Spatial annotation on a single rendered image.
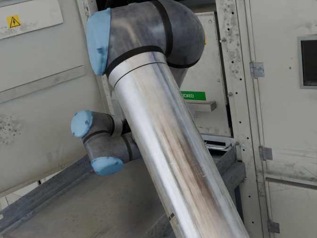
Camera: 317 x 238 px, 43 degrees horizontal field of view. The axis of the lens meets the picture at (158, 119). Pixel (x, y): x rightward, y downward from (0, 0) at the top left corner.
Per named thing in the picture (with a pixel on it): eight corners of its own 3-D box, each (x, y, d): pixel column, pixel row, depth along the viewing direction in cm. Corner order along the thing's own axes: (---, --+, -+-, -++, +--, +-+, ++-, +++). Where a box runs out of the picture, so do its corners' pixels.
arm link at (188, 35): (204, -23, 81) (149, 129, 140) (148, -13, 77) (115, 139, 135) (231, 19, 77) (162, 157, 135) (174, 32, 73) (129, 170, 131)
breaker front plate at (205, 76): (229, 141, 152) (212, 14, 135) (133, 129, 181) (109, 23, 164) (231, 139, 153) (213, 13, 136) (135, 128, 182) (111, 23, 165)
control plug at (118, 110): (126, 131, 169) (117, 92, 163) (118, 130, 172) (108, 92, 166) (137, 123, 175) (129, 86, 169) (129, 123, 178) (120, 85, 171)
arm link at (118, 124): (94, 138, 140) (98, 110, 140) (104, 139, 144) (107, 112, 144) (112, 141, 134) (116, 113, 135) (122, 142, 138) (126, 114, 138)
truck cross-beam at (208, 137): (237, 152, 152) (235, 138, 150) (130, 138, 185) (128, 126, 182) (243, 147, 155) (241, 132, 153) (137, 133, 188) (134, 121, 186)
